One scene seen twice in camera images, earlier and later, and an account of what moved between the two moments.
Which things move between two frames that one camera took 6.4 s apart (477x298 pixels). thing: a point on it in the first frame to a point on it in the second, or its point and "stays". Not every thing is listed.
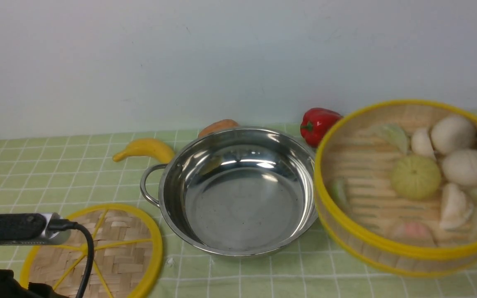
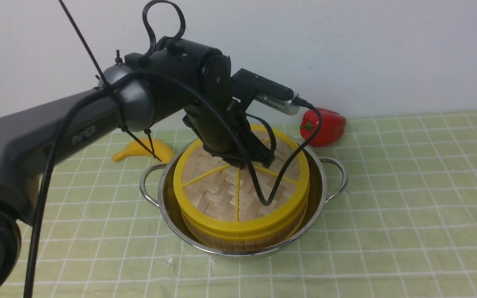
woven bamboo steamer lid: x=127 y=260 to x=220 y=196
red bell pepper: x=315 y=123 stays
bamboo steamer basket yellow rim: x=404 y=187 to x=224 y=242
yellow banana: x=148 y=147 stays
